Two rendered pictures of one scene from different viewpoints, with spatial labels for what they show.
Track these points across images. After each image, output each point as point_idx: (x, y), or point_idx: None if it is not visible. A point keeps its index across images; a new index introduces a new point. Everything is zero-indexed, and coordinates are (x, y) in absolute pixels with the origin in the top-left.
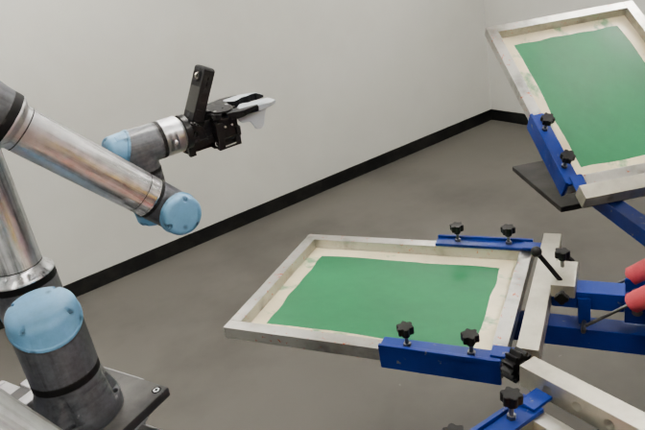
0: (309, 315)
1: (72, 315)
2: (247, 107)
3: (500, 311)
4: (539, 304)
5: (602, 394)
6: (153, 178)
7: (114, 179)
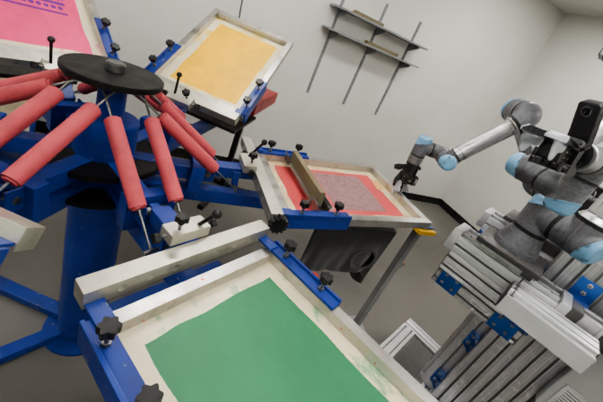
0: None
1: (534, 196)
2: None
3: (217, 291)
4: (222, 236)
5: (265, 188)
6: None
7: None
